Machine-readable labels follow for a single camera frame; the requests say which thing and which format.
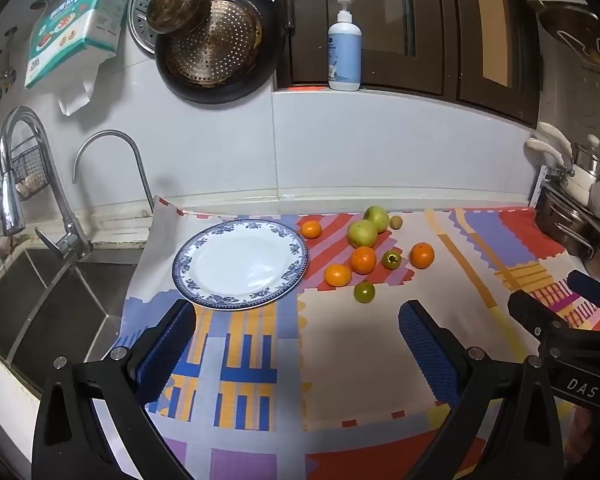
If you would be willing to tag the stainless steel double sink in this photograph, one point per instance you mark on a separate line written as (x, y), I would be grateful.
(55, 310)

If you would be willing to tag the stainless steel pot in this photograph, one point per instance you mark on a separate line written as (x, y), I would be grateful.
(565, 220)

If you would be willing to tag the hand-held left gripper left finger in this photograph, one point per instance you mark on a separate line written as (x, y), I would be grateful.
(167, 345)

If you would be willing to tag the hanging metal pan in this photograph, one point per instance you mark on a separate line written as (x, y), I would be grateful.
(565, 25)

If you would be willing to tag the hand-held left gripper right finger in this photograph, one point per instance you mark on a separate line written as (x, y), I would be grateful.
(430, 355)

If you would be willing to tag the green apple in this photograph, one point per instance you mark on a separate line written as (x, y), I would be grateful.
(376, 218)
(362, 234)

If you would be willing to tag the dark wooden window frame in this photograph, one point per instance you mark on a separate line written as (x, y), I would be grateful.
(430, 35)

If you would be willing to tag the black frying pan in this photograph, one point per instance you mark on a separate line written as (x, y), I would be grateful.
(271, 60)

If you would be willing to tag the colourful patterned cloth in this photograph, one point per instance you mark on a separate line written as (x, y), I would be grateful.
(360, 360)

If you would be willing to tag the blue-rimmed white plate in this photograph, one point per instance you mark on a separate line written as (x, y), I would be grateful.
(240, 265)

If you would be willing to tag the perforated metal strainer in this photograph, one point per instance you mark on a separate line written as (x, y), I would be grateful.
(215, 45)

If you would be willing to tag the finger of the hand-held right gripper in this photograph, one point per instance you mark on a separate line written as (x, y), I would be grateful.
(535, 315)
(595, 287)

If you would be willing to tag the chrome pull-out faucet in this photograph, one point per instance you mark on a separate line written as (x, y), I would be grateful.
(11, 205)

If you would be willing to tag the white pump soap bottle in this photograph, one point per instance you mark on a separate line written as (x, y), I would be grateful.
(344, 55)

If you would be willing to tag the thin gooseneck faucet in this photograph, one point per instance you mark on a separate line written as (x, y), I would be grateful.
(141, 170)

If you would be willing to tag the green paper towel pack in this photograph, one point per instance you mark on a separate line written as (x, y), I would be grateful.
(70, 25)

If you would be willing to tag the orange tangerine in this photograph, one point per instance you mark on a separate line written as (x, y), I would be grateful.
(363, 260)
(337, 275)
(311, 229)
(422, 255)

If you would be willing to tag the brass wall hooks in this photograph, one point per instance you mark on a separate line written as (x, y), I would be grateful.
(0, 77)

